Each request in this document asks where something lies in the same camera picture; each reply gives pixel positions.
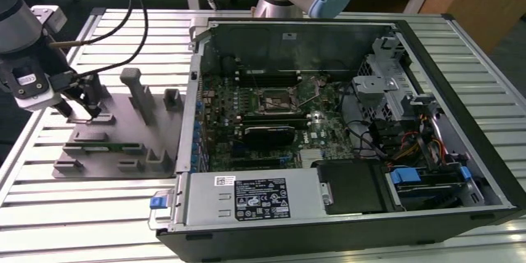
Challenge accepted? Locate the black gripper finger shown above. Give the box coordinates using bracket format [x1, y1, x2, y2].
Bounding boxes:
[55, 98, 77, 119]
[82, 84, 103, 119]

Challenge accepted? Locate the CPU socket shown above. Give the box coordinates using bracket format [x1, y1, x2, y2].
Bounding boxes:
[258, 86, 301, 113]

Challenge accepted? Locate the green RAM stick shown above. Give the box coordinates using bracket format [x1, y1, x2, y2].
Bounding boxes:
[85, 142, 141, 153]

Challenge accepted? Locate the grey parts rack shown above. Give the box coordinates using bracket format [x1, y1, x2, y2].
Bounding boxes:
[51, 67, 188, 180]

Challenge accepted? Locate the silver power supply with label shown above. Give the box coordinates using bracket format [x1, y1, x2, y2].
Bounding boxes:
[176, 172, 326, 227]

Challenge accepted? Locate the small black graphics card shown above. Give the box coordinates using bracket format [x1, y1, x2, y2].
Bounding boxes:
[241, 125, 297, 150]

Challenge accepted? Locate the black expansion slot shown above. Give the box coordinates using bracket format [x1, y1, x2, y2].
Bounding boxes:
[230, 158, 300, 171]

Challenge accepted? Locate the silver chipset heatsink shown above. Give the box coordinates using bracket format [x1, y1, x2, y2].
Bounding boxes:
[298, 148, 326, 166]

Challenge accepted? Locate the green motherboard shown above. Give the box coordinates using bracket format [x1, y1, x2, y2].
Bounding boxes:
[197, 70, 358, 173]

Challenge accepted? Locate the black open PC case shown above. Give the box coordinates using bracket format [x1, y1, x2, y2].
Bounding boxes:
[155, 13, 526, 261]

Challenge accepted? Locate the black plastic shroud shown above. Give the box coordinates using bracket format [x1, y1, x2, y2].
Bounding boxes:
[316, 158, 398, 216]

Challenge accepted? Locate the metal drive cage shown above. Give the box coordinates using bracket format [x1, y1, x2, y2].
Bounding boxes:
[352, 36, 417, 122]

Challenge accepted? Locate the hard disk in blue carrier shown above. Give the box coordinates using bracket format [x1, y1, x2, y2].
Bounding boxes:
[386, 166, 472, 205]

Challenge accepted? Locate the wooden cabinet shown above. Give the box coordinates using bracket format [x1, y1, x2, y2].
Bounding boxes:
[418, 0, 526, 57]

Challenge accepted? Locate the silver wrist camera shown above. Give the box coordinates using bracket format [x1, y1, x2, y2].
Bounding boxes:
[7, 59, 58, 113]

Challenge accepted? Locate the side wrist camera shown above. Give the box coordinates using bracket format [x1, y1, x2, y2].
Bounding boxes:
[31, 6, 67, 35]

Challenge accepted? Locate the black looped cable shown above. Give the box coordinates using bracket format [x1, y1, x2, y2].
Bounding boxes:
[344, 118, 397, 166]

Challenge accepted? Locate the yellow power wire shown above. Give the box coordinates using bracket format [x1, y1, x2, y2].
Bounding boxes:
[393, 148, 418, 161]

